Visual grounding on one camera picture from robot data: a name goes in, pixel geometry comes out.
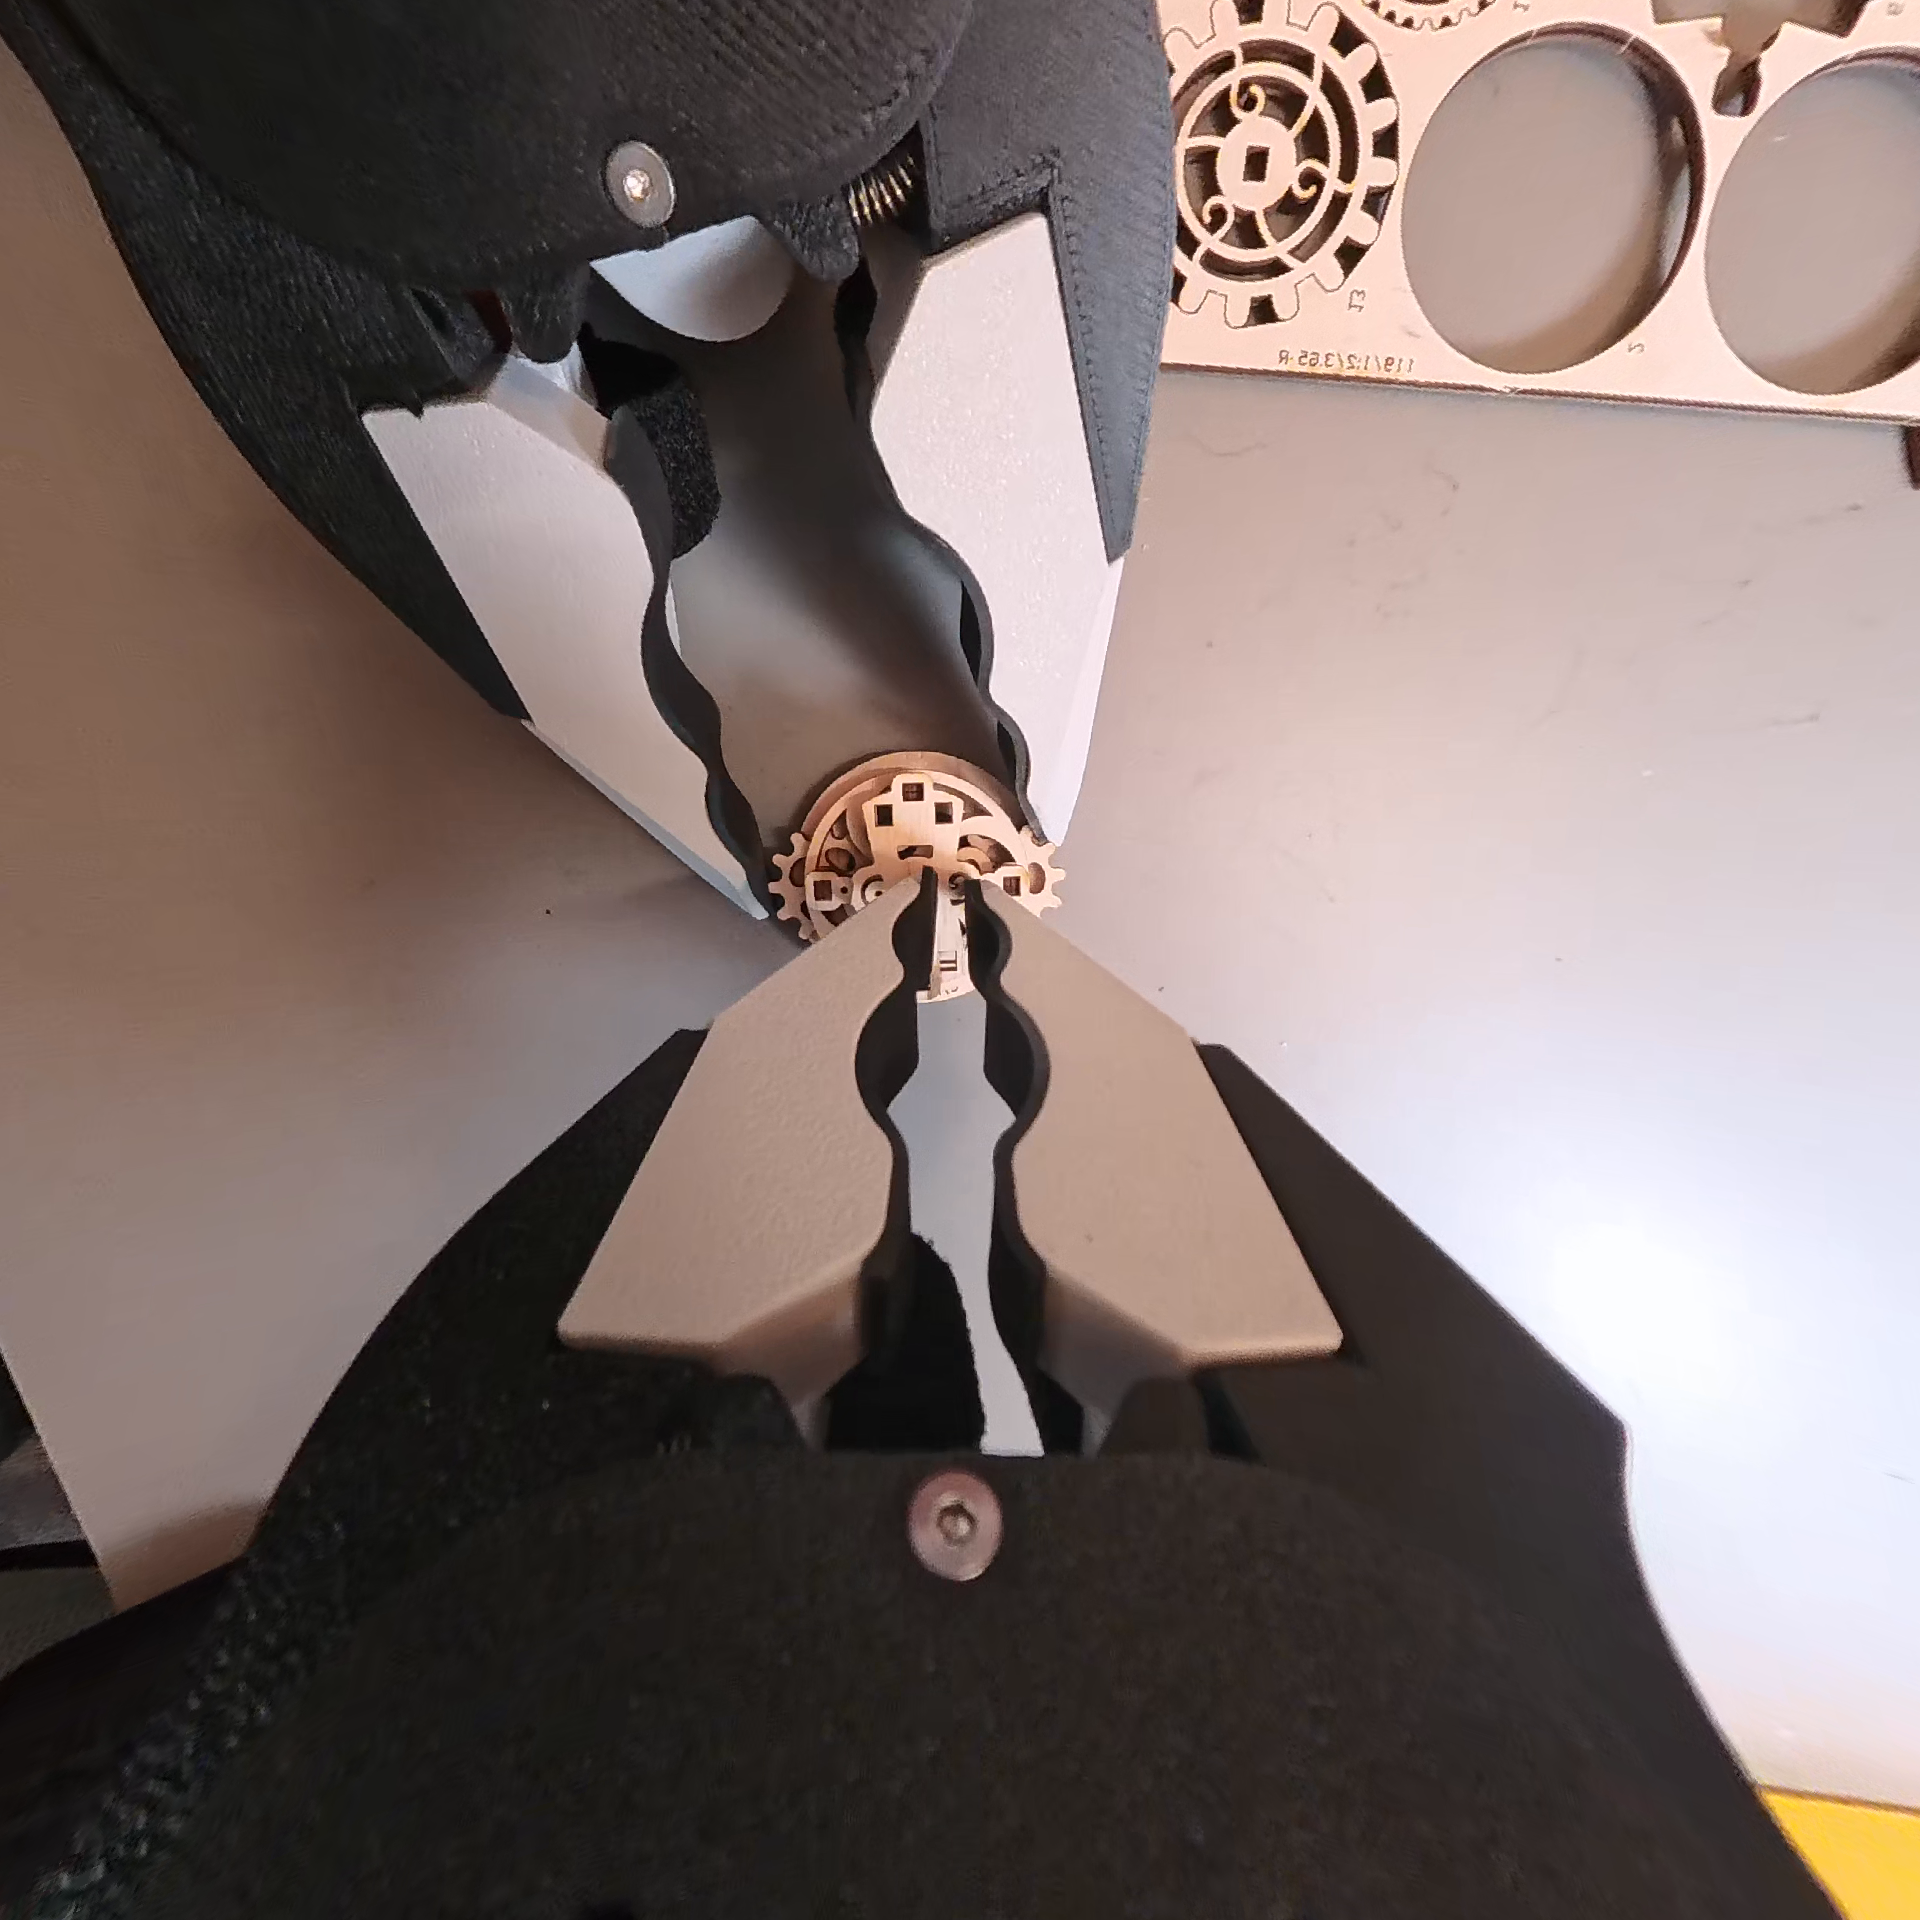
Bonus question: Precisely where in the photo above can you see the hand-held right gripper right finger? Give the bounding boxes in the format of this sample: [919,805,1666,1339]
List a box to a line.
[968,883,1344,1434]

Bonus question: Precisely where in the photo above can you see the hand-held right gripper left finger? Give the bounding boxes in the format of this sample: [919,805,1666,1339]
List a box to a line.
[559,877,935,1413]

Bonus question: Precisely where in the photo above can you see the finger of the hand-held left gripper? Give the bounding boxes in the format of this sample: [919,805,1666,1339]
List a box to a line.
[363,360,770,922]
[855,211,1125,860]

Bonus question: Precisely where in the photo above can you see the round wooden gear assembly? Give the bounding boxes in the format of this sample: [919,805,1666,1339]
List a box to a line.
[768,746,1071,1010]

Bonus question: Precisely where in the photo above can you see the ornate wooden cross piece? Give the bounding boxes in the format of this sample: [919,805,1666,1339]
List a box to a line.
[857,773,986,904]

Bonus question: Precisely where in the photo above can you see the wooden sheet with round holes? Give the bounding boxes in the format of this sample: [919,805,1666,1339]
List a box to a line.
[1162,0,1920,405]

